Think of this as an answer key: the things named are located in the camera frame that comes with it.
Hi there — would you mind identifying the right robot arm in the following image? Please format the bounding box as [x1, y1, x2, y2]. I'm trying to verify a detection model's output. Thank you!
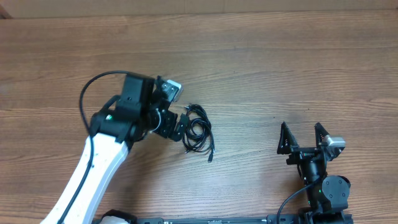
[275, 122, 353, 223]

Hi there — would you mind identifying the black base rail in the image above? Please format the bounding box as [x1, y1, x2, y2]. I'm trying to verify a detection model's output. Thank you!
[93, 214, 354, 224]

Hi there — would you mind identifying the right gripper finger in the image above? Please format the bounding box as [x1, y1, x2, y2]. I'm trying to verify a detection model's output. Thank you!
[277, 122, 299, 154]
[314, 123, 330, 147]

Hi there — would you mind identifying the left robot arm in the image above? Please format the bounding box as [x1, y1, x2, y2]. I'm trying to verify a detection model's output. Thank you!
[43, 71, 188, 223]

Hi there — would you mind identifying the black USB cable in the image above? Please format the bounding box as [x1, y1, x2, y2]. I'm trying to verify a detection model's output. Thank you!
[181, 103, 216, 164]

